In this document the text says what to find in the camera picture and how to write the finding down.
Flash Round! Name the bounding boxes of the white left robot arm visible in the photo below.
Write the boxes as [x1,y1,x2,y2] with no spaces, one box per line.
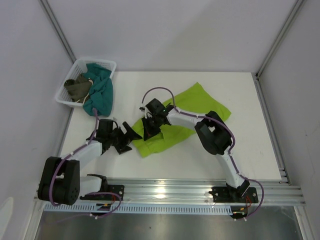
[37,119,142,206]

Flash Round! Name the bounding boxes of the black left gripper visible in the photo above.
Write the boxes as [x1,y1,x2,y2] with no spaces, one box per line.
[108,122,142,155]

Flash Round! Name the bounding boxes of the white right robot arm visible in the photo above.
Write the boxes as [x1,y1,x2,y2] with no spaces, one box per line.
[139,98,250,202]

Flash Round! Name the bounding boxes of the olive brown shorts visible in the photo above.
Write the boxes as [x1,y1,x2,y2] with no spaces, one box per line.
[63,73,94,104]

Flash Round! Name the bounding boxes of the aluminium corner post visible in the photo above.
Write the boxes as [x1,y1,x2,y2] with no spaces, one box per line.
[255,0,307,80]
[38,0,77,63]

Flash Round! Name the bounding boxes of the white plastic basket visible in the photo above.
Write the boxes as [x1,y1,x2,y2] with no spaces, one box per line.
[55,57,117,108]

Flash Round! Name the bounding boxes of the teal shorts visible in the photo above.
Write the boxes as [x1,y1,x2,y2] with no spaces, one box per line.
[83,63,114,117]

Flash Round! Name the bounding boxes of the aluminium mounting rail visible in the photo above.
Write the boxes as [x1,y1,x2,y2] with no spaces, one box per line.
[33,177,307,206]

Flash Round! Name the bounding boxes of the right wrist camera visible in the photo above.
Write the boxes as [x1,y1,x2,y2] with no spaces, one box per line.
[139,106,153,119]

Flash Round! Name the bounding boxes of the slotted grey cable duct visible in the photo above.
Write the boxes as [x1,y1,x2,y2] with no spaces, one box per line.
[44,203,232,216]

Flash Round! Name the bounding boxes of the lime green shorts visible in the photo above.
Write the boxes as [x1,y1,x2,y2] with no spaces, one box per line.
[131,81,232,159]

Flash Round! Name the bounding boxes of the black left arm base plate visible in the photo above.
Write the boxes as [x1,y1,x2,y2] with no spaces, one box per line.
[79,184,125,201]

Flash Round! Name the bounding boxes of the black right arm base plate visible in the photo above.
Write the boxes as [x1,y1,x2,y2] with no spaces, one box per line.
[208,186,259,204]

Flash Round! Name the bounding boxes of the right aluminium corner post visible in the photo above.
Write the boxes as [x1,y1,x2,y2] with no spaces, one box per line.
[255,0,307,80]

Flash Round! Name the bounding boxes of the left aluminium corner post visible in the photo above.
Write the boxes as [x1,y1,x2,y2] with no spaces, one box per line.
[38,0,77,63]

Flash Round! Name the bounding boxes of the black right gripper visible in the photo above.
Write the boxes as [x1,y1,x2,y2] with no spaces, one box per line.
[142,115,162,141]

